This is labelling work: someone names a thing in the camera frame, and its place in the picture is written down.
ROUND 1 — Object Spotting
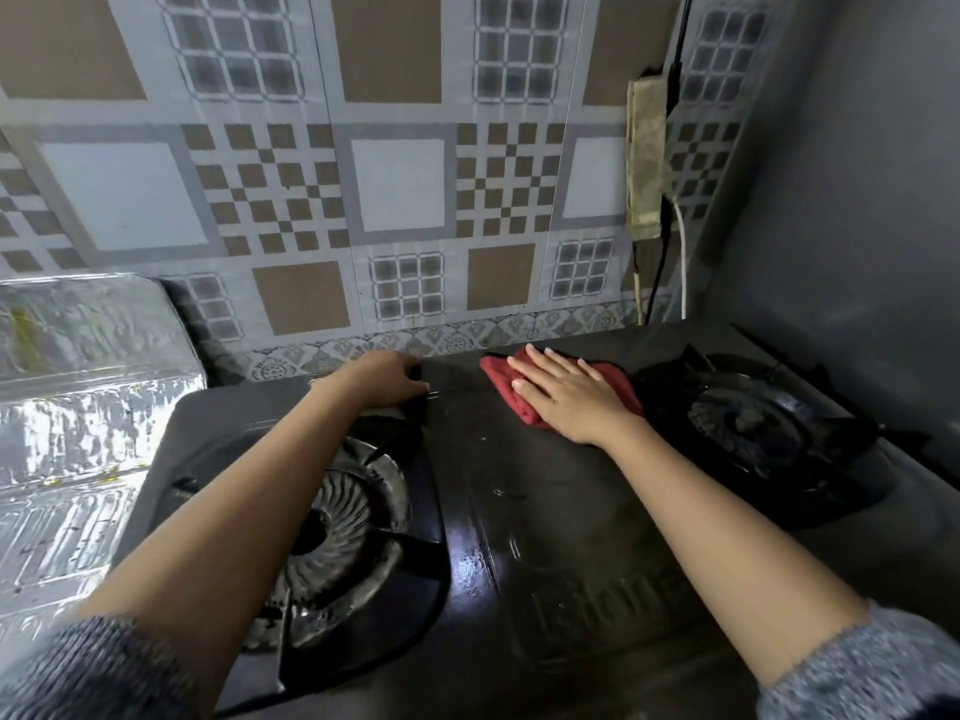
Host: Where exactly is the person's right hand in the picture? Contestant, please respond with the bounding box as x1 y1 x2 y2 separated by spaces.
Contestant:
507 343 647 448

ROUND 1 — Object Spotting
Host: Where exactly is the person's left hand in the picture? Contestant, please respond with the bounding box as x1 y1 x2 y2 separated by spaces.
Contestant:
324 350 431 411

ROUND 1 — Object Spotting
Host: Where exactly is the red cleaning cloth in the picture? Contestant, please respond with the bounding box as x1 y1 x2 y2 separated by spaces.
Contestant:
479 352 645 431

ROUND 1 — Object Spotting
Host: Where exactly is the person's right forearm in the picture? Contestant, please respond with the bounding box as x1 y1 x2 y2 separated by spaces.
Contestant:
592 415 873 689

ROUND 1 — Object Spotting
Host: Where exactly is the person's left forearm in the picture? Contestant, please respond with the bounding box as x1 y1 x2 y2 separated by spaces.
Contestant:
71 370 370 698

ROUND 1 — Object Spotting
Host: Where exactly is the black gas stove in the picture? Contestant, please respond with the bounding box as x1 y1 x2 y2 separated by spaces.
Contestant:
112 318 960 720

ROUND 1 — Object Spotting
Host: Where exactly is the round metal stove burner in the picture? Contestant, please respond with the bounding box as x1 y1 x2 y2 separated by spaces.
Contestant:
686 382 810 475
246 438 414 655

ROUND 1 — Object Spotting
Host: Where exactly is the black pan support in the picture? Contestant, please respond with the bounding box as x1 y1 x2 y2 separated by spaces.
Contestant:
166 400 453 702
636 343 933 530

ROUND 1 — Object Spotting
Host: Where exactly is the beige wrapped power strip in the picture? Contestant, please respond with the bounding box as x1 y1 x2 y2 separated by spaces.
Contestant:
625 75 669 241

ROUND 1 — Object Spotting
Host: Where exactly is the aluminium foil splash guard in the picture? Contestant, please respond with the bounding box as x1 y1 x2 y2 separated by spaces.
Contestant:
0 273 209 668

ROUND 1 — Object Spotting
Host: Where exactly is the grey knitted right sleeve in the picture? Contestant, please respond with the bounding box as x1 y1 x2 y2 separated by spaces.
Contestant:
756 601 960 720

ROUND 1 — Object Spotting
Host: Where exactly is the grey knitted sleeve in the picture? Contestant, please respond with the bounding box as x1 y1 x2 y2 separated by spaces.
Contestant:
0 613 202 720
756 601 960 720

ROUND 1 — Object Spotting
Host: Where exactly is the grey knitted left sleeve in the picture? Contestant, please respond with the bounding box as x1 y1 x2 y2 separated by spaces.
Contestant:
0 613 202 720

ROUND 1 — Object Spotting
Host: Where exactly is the white cable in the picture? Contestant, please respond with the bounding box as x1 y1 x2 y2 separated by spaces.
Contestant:
670 194 690 322

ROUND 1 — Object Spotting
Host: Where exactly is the black cable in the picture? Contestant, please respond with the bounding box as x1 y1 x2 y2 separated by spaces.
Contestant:
643 0 696 327

